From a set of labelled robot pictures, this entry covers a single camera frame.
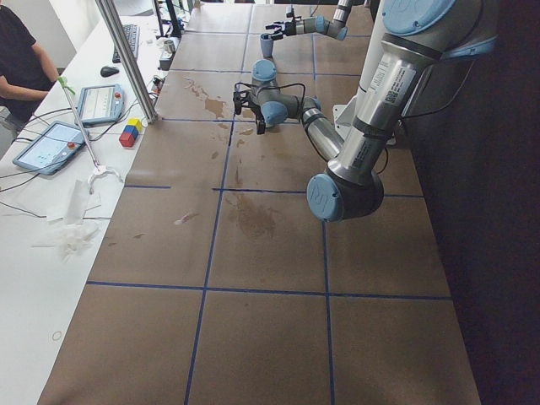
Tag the silver metal knob weight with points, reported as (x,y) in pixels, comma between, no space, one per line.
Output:
(169,46)

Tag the light blue plastic cup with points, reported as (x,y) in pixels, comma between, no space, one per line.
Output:
(266,44)

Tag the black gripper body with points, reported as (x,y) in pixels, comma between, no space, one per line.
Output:
(288,29)
(258,116)

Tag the near teach pendant tablet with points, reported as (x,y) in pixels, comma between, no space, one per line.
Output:
(52,149)

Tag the person in black shirt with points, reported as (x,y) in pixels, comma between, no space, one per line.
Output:
(27,72)

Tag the far teach pendant tablet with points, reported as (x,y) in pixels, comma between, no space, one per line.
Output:
(99,105)

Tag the long grabber stick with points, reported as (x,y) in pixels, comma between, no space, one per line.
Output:
(99,170)

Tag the crumpled white tissue paper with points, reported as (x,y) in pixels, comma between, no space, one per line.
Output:
(67,229)

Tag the aluminium frame post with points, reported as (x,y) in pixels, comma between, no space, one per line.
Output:
(114,25)

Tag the black computer mouse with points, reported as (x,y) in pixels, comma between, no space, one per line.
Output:
(108,71)

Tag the teach pendant tablet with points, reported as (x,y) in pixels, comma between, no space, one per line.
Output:
(99,105)
(52,149)

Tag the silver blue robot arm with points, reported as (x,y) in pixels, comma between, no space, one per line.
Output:
(335,28)
(408,38)

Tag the red blue yellow cube block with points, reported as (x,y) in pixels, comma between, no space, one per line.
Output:
(131,132)

